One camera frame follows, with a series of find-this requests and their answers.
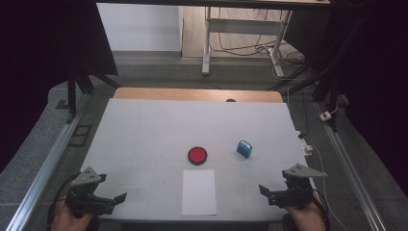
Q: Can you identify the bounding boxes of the black curtain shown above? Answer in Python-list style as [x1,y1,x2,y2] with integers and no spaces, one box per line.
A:
[0,0,120,172]
[284,0,408,196]

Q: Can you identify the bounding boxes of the white table cover board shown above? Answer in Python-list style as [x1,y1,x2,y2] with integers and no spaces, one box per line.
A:
[75,97,327,223]

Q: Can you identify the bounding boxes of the wooden table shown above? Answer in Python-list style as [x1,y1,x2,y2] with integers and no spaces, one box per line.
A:
[113,87,284,104]

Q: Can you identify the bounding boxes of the person's right hand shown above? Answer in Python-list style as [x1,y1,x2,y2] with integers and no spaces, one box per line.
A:
[284,194,327,231]

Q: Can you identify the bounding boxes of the blue stamp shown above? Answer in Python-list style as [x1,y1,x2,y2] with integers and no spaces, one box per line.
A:
[236,140,253,160]

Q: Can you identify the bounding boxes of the round red ink pad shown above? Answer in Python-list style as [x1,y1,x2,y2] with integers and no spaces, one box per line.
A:
[187,146,209,167]

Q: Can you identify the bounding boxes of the person's left hand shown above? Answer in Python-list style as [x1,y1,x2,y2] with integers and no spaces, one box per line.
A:
[51,199,94,231]

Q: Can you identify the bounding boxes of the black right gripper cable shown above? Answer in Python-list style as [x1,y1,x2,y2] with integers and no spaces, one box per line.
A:
[307,188,332,231]

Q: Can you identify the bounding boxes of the aluminium rail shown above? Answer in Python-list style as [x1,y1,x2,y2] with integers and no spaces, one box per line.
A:
[5,95,93,231]
[315,101,388,231]

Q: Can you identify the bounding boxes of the white desk frame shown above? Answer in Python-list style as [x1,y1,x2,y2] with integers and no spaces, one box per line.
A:
[201,6,293,78]

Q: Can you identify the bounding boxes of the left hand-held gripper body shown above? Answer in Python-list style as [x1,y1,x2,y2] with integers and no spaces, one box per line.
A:
[65,166,115,219]

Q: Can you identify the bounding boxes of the white paper sheet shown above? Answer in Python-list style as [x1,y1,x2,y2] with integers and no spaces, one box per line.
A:
[181,169,217,217]

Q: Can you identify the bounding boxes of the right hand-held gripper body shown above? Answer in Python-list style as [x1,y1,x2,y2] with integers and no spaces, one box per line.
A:
[268,164,327,210]

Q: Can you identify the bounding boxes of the white power strip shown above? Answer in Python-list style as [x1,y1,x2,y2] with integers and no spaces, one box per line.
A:
[294,130,314,158]

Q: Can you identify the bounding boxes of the black metal stand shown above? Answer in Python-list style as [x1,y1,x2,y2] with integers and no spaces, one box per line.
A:
[268,62,342,133]
[64,70,122,125]

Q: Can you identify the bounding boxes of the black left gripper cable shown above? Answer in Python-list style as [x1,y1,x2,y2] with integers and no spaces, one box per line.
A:
[47,172,82,231]

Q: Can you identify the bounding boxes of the bundle of floor cables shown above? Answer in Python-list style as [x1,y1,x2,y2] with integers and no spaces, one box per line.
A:
[210,8,306,66]

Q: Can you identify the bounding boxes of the thin white cable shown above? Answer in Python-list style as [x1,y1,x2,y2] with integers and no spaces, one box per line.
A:
[308,144,351,231]

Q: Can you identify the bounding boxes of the dark desk top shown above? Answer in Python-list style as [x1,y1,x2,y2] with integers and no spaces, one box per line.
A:
[95,0,331,11]

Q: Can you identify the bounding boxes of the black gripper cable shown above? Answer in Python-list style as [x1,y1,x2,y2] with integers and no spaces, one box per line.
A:
[307,188,332,231]
[47,172,82,231]

